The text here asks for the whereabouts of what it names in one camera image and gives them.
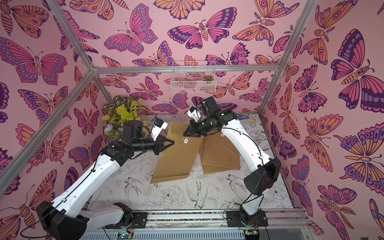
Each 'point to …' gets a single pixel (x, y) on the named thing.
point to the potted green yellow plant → (119, 111)
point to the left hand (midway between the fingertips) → (174, 141)
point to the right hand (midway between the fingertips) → (185, 133)
